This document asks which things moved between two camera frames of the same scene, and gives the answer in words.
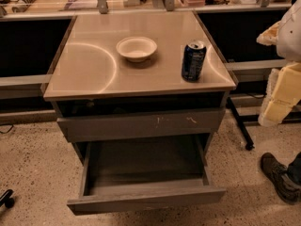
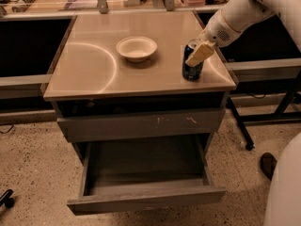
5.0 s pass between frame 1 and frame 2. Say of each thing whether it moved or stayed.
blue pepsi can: stayed
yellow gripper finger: moved
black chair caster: stayed
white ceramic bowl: stayed
